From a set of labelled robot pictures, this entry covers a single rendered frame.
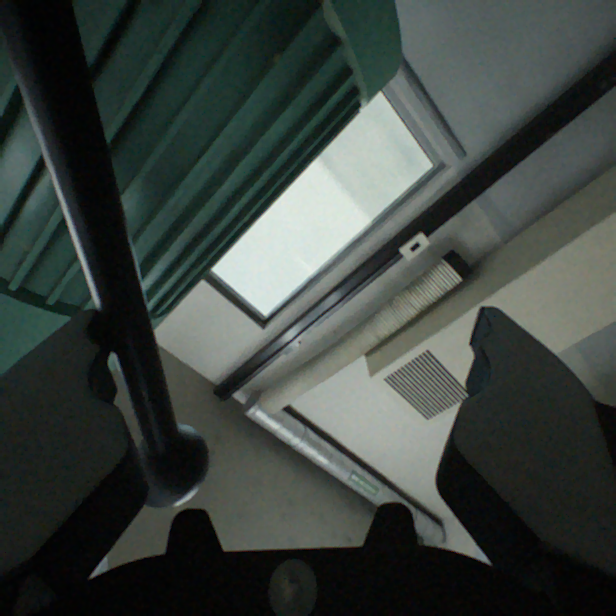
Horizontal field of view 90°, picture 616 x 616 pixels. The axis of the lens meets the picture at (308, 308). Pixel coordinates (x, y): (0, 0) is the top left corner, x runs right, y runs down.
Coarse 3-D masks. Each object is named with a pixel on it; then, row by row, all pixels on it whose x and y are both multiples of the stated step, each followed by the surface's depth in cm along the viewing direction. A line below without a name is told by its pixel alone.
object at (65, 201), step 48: (0, 0) 6; (48, 0) 6; (48, 48) 6; (48, 96) 7; (48, 144) 7; (96, 144) 7; (96, 192) 8; (96, 240) 8; (96, 288) 9; (144, 336) 10; (144, 384) 11; (144, 432) 12; (192, 432) 14; (192, 480) 13
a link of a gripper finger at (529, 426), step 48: (480, 336) 10; (528, 336) 9; (480, 384) 8; (528, 384) 7; (576, 384) 7; (480, 432) 6; (528, 432) 6; (576, 432) 6; (480, 480) 5; (528, 480) 5; (576, 480) 5; (480, 528) 6; (528, 528) 5; (576, 528) 5
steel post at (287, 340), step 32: (608, 64) 117; (576, 96) 122; (544, 128) 127; (512, 160) 133; (448, 192) 143; (480, 192) 139; (416, 224) 146; (384, 256) 154; (352, 288) 162; (320, 320) 169; (256, 352) 190; (288, 352) 182; (224, 384) 195
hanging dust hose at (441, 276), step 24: (456, 264) 145; (408, 288) 158; (432, 288) 150; (384, 312) 162; (408, 312) 156; (360, 336) 166; (384, 336) 166; (312, 360) 182; (336, 360) 173; (288, 384) 185; (312, 384) 182; (264, 408) 192
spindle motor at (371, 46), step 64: (128, 0) 10; (192, 0) 10; (256, 0) 11; (320, 0) 11; (384, 0) 12; (0, 64) 11; (128, 64) 11; (192, 64) 12; (256, 64) 12; (320, 64) 13; (384, 64) 15; (0, 128) 12; (128, 128) 12; (192, 128) 13; (256, 128) 14; (320, 128) 16; (0, 192) 13; (128, 192) 14; (192, 192) 15; (256, 192) 18; (0, 256) 15; (64, 256) 15; (192, 256) 18; (0, 320) 16; (64, 320) 17
